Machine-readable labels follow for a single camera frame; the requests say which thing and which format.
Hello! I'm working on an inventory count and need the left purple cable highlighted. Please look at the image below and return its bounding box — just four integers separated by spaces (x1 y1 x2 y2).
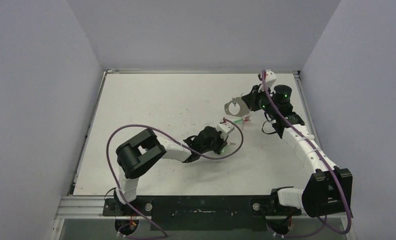
105 117 245 239

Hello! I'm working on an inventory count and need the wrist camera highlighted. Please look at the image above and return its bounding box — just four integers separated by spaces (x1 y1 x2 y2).
216 121 235 136
257 69 277 92

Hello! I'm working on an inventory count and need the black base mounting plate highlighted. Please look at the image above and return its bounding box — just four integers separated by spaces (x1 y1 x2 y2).
102 195 302 232

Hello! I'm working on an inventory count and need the purple cable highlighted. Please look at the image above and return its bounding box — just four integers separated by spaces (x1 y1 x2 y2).
105 117 245 239
260 69 354 235

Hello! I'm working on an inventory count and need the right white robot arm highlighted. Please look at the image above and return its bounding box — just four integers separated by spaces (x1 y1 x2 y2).
240 85 353 218

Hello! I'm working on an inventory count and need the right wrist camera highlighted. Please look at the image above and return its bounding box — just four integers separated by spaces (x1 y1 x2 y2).
257 69 277 92

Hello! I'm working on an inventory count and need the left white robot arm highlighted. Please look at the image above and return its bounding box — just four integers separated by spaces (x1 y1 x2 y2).
115 123 234 216

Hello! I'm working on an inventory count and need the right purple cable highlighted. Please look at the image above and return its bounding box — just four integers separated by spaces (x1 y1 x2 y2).
260 69 354 235

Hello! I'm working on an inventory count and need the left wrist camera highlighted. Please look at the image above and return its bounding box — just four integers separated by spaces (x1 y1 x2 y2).
216 121 235 136

